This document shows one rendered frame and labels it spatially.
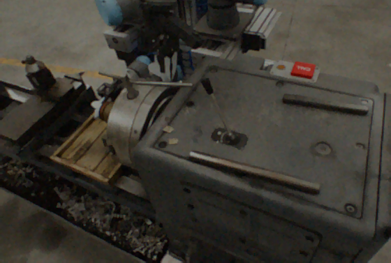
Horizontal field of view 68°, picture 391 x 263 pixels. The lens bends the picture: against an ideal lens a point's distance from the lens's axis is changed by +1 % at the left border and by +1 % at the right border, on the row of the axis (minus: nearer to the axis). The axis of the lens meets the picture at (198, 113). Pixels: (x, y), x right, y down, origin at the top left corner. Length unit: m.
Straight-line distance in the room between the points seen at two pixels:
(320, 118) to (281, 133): 0.11
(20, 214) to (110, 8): 1.77
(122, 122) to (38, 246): 1.51
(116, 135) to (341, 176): 0.61
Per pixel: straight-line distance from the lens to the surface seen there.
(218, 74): 0.90
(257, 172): 0.63
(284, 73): 0.90
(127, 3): 1.08
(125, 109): 0.89
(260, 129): 0.73
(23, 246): 2.33
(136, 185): 1.15
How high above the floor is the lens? 1.80
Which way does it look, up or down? 45 degrees down
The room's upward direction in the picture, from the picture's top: 8 degrees counter-clockwise
